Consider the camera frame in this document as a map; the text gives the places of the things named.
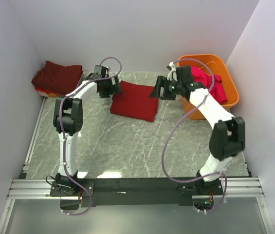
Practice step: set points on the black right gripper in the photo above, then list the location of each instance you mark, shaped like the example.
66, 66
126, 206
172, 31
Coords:
163, 82

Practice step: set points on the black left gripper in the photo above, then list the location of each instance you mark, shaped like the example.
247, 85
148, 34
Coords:
114, 89

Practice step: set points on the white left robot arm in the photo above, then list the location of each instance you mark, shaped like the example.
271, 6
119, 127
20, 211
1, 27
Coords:
68, 119

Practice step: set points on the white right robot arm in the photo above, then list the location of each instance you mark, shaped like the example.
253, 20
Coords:
228, 132

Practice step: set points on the orange plastic basket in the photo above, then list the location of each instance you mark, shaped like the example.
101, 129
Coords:
214, 63

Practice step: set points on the dark red folded t-shirt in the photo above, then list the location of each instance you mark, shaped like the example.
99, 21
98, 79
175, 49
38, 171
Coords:
58, 79

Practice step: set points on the pink t-shirt in basket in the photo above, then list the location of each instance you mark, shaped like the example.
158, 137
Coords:
217, 91

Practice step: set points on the orange folded t-shirt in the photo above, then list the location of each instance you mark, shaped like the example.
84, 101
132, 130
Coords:
47, 93

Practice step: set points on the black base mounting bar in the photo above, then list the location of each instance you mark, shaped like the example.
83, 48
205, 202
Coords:
131, 191

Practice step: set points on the aluminium frame rail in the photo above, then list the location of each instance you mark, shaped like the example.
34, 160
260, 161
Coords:
39, 189

